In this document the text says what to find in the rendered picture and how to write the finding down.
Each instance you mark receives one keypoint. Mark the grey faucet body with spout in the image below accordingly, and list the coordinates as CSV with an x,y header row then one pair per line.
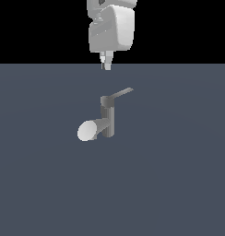
x,y
106,121

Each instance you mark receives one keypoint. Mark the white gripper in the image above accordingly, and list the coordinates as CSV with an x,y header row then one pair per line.
x,y
116,29

